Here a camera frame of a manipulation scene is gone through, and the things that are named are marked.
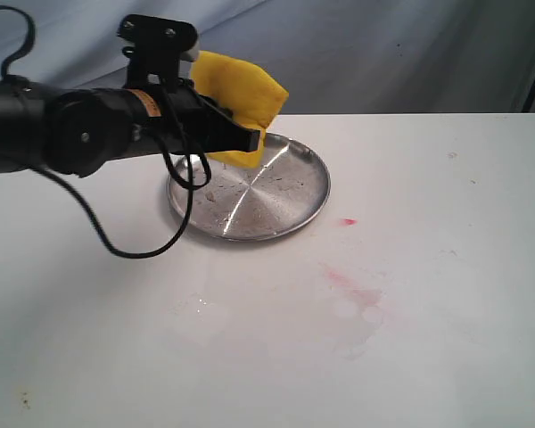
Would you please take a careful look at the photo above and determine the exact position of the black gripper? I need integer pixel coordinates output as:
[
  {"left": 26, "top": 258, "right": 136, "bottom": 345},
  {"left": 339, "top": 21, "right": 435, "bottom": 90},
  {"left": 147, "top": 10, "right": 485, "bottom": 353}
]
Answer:
[{"left": 128, "top": 42, "right": 261, "bottom": 154}]

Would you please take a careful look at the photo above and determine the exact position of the yellow sponge block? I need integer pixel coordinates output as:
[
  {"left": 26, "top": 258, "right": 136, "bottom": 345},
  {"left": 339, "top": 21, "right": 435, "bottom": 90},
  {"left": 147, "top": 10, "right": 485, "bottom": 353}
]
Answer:
[{"left": 191, "top": 51, "right": 289, "bottom": 169}]

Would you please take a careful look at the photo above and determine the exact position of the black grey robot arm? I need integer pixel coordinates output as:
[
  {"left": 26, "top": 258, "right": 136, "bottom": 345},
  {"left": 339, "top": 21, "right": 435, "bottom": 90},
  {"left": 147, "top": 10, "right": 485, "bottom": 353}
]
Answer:
[{"left": 0, "top": 44, "right": 260, "bottom": 177}]

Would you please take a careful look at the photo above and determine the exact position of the round steel plate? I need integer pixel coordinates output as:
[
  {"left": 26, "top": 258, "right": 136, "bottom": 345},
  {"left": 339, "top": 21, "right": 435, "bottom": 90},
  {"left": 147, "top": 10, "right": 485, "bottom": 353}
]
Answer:
[{"left": 187, "top": 133, "right": 331, "bottom": 242}]

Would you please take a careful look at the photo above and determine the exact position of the grey backdrop cloth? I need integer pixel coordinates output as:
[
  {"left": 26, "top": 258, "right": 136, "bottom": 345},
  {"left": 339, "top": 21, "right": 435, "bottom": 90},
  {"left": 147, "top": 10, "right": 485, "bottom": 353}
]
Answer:
[{"left": 0, "top": 1, "right": 535, "bottom": 114}]

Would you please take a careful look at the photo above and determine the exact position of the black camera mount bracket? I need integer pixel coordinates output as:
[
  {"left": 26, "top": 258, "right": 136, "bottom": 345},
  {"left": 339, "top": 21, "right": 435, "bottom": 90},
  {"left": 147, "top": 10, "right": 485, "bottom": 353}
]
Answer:
[{"left": 117, "top": 14, "right": 199, "bottom": 93}]

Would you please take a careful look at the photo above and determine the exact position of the black cable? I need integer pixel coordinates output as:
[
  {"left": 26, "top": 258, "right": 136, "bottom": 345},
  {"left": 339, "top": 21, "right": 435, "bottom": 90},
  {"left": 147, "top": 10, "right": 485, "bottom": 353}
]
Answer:
[{"left": 0, "top": 4, "right": 213, "bottom": 259}]

